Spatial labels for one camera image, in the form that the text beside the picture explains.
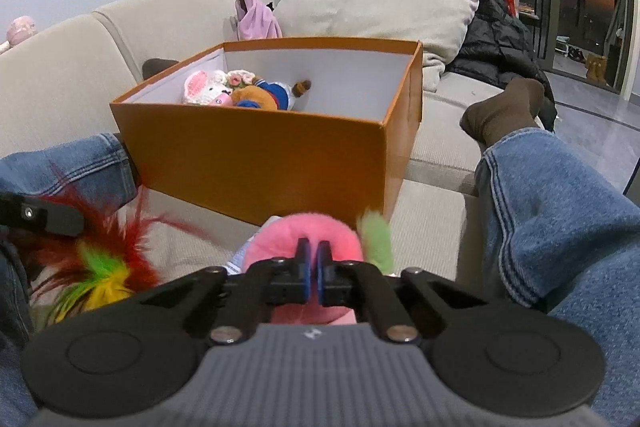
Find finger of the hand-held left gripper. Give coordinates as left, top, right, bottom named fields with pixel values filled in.
left=0, top=194, right=85, bottom=238

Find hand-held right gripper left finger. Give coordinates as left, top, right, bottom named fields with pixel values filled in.
left=132, top=238, right=314, bottom=345

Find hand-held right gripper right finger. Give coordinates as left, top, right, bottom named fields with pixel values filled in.
left=315, top=241, right=501, bottom=345

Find pink pompom with green tuft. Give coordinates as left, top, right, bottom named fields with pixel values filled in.
left=242, top=208, right=397, bottom=328

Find red feather toy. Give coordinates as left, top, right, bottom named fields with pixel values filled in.
left=20, top=177, right=216, bottom=324

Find orange cardboard box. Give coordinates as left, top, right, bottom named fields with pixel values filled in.
left=110, top=37, right=425, bottom=228

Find bear doll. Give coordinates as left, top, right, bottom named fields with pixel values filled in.
left=231, top=77, right=313, bottom=112

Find crocheted pink white pig doll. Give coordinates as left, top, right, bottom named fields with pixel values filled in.
left=182, top=69, right=258, bottom=106

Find person's left jeans leg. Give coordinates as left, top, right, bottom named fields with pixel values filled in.
left=0, top=133, right=141, bottom=427

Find person's jeans leg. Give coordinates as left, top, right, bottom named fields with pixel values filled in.
left=475, top=127, right=640, bottom=427
left=0, top=133, right=141, bottom=427

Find beige sofa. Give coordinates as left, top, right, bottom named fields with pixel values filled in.
left=0, top=0, right=501, bottom=289

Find person's left socked foot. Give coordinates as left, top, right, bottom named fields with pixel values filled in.
left=142, top=58, right=179, bottom=80

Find person's socked foot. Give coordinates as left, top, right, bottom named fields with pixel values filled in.
left=142, top=58, right=179, bottom=80
left=460, top=78, right=546, bottom=146

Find pink plush toy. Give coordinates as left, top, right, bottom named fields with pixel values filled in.
left=0, top=16, right=40, bottom=56

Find person's right jeans leg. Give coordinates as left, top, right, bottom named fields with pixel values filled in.
left=475, top=127, right=640, bottom=427

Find person's right socked foot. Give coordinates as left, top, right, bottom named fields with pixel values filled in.
left=460, top=78, right=546, bottom=146

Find purple cloth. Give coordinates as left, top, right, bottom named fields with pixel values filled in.
left=235, top=0, right=283, bottom=42

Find black puffer jacket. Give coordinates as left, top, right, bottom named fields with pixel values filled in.
left=447, top=0, right=558, bottom=132

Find black shelf rack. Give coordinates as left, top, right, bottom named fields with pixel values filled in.
left=515, top=0, right=544, bottom=28

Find brown boots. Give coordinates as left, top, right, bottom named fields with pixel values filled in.
left=585, top=54, right=609, bottom=82

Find glass balcony door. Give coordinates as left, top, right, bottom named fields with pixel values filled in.
left=452, top=0, right=632, bottom=94

